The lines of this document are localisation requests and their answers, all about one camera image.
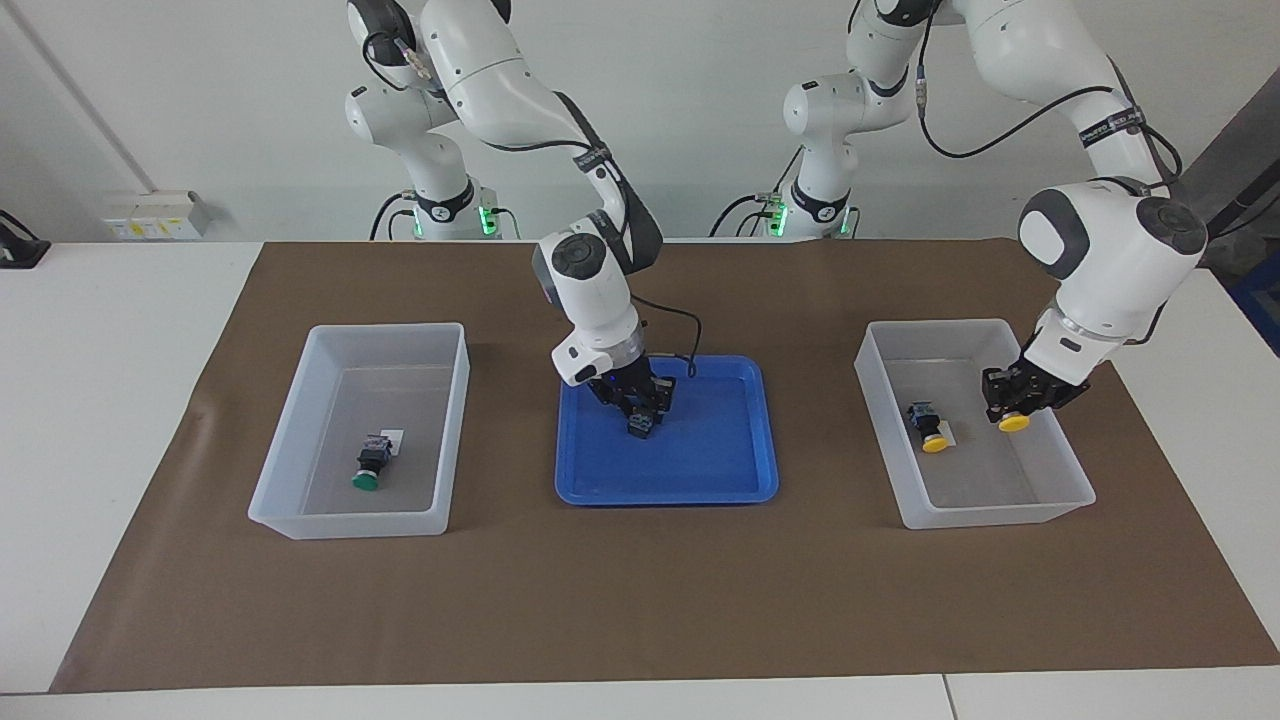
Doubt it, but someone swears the blue plastic tray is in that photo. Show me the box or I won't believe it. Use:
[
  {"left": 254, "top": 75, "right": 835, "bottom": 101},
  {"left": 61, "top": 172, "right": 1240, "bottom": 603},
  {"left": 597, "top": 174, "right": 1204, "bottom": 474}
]
[{"left": 555, "top": 355, "right": 780, "bottom": 507}]

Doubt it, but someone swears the translucent white plastic box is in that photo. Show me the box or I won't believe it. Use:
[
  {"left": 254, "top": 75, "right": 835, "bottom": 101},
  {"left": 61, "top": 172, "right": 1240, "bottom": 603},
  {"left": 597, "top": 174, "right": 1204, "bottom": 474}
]
[
  {"left": 855, "top": 319, "right": 1097, "bottom": 531},
  {"left": 248, "top": 322, "right": 471, "bottom": 541}
]

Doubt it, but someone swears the brown table mat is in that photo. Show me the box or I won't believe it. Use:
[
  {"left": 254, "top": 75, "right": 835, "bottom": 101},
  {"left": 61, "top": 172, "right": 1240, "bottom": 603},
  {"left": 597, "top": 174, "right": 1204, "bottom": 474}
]
[{"left": 50, "top": 238, "right": 1280, "bottom": 694}]

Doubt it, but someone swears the blue crate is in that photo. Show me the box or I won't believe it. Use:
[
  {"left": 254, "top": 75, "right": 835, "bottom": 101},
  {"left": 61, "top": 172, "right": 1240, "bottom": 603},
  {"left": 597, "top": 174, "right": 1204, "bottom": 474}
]
[{"left": 1232, "top": 278, "right": 1280, "bottom": 356}]

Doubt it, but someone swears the dark grey slanted panel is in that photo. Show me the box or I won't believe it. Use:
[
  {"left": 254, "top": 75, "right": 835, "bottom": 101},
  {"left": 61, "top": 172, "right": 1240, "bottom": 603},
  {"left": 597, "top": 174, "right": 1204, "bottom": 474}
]
[{"left": 1185, "top": 68, "right": 1280, "bottom": 273}]

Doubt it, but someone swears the black desk object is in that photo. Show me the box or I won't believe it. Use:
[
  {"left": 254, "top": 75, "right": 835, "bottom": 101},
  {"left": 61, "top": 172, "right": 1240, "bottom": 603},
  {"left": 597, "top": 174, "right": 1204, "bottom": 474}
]
[{"left": 0, "top": 210, "right": 51, "bottom": 269}]

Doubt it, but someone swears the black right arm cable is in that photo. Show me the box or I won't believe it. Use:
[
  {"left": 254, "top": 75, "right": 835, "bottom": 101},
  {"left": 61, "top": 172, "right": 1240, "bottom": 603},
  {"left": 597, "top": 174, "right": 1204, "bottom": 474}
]
[{"left": 490, "top": 90, "right": 702, "bottom": 383}]

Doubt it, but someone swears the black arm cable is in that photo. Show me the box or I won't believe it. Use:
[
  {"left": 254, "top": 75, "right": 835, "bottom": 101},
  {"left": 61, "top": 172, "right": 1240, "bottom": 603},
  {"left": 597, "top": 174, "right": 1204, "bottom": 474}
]
[
  {"left": 915, "top": 0, "right": 1186, "bottom": 201},
  {"left": 490, "top": 90, "right": 702, "bottom": 383}
]

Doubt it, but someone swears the black base cable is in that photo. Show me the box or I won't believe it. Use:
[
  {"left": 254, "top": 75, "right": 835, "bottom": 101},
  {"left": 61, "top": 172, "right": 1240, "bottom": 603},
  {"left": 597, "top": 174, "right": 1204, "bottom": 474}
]
[
  {"left": 368, "top": 192, "right": 421, "bottom": 242},
  {"left": 708, "top": 148, "right": 801, "bottom": 239}
]

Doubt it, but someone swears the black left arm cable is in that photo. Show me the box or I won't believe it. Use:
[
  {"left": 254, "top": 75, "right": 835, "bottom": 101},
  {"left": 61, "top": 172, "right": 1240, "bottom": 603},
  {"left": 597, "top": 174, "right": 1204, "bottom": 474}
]
[{"left": 915, "top": 0, "right": 1186, "bottom": 201}]

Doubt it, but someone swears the white wall socket box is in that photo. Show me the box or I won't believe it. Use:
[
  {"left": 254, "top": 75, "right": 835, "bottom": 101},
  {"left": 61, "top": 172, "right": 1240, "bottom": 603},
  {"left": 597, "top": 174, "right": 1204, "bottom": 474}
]
[{"left": 103, "top": 190, "right": 213, "bottom": 241}]

